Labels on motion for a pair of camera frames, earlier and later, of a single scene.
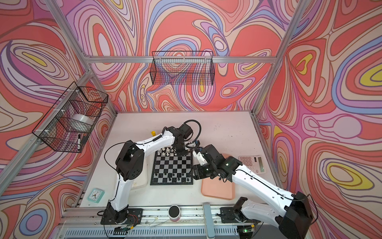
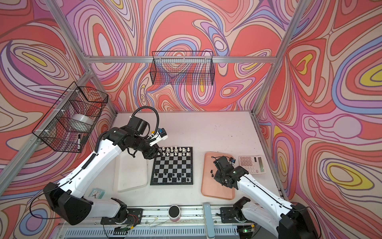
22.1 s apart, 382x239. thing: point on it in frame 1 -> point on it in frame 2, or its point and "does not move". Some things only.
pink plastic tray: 217,187 does not move
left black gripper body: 182,150 -> 143,145
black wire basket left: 67,126 does not move
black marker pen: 79,142 does not move
